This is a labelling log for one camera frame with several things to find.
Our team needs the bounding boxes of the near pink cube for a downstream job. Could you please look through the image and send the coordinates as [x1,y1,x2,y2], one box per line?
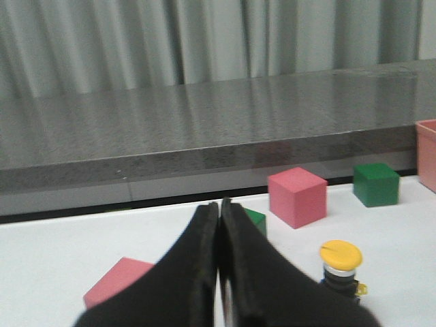
[83,257,154,309]

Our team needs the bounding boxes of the right green cube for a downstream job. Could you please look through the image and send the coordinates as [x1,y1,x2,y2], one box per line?
[353,163,400,207]

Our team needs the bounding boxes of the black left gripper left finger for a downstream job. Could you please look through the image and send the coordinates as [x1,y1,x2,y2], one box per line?
[76,202,219,326]

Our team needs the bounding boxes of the grey curtain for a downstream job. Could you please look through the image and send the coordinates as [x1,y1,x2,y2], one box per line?
[1,1,435,99]

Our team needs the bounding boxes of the pink cube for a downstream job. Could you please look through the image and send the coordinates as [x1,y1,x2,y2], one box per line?
[83,257,154,309]
[268,167,328,229]

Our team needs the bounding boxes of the pink plastic bin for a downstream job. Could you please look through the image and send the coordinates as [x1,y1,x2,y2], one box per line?
[416,119,436,192]

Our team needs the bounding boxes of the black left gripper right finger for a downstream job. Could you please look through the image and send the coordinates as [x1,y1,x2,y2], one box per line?
[219,198,379,326]

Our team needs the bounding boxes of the yellow push button switch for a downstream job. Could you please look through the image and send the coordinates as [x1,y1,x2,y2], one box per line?
[319,240,367,304]

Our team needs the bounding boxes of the grey stone counter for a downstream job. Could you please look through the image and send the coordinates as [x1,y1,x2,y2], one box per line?
[1,59,435,215]

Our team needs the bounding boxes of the green cube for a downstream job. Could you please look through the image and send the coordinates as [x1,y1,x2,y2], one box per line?
[353,163,400,207]
[244,208,267,237]

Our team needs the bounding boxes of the left green cube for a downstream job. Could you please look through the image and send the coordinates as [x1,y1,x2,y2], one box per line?
[244,208,267,237]

